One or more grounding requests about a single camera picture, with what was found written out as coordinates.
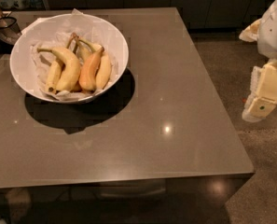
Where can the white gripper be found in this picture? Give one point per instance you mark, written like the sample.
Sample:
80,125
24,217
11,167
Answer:
274,34

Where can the large yellow banana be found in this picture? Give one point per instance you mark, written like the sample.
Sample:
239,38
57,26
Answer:
72,67

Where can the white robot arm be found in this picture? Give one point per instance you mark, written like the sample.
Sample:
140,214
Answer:
267,33

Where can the yellow banana right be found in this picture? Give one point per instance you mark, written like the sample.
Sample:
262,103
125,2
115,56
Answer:
104,71

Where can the orange ripe banana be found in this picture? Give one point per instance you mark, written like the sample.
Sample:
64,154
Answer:
87,79

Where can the green yellow back banana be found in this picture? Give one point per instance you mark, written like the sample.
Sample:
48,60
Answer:
83,52

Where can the small yellow banana left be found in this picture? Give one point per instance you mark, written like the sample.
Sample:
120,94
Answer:
54,74

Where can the white bowl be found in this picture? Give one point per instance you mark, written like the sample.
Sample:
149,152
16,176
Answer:
29,67

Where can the white paper lining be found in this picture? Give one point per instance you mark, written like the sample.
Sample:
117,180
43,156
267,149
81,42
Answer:
70,58

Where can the dark bag with strap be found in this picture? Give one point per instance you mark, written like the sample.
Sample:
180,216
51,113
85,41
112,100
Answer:
10,32

